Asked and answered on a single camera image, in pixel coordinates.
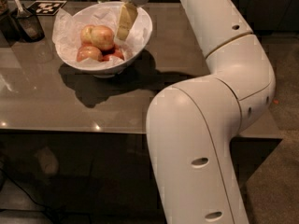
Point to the top front yellow-red apple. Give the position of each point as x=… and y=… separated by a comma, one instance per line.
x=102, y=37

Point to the top rear yellow apple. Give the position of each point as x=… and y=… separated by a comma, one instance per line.
x=85, y=34

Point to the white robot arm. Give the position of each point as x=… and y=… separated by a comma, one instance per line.
x=190, y=124

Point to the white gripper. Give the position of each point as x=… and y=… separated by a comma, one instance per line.
x=127, y=19

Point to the black white marker tag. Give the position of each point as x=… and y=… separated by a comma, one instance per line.
x=46, y=7

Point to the white crumpled paper liner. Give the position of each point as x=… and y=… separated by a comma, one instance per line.
x=64, y=31

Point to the right lower red apple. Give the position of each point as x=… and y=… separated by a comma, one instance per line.
x=114, y=52

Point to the red apple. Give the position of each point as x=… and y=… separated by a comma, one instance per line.
x=89, y=52
x=114, y=52

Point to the left lower red apple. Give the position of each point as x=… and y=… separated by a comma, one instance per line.
x=89, y=52

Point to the dark container with scoop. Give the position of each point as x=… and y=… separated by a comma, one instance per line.
x=27, y=23

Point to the white bowl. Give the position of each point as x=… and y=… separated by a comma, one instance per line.
x=140, y=31

